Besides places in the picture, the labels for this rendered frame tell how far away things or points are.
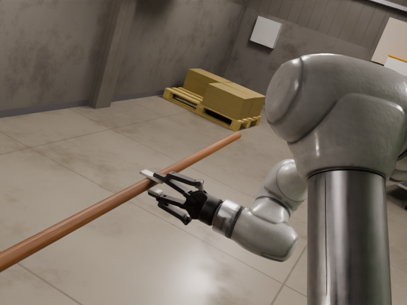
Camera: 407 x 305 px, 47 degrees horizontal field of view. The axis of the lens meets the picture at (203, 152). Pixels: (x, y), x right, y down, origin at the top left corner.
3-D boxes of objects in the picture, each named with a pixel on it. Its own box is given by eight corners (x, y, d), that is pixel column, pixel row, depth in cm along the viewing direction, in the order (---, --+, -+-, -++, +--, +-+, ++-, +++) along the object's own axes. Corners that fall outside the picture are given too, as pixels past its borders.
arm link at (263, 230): (227, 249, 121) (248, 211, 128) (283, 276, 117) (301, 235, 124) (231, 228, 113) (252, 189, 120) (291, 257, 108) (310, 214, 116)
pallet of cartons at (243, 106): (258, 124, 740) (269, 97, 725) (237, 132, 660) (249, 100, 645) (188, 94, 785) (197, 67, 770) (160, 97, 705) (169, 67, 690)
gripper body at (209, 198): (218, 204, 117) (185, 189, 119) (208, 232, 119) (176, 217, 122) (227, 195, 123) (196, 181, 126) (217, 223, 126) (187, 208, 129)
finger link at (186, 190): (195, 205, 121) (197, 201, 121) (160, 181, 123) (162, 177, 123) (200, 201, 125) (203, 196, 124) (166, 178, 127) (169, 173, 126)
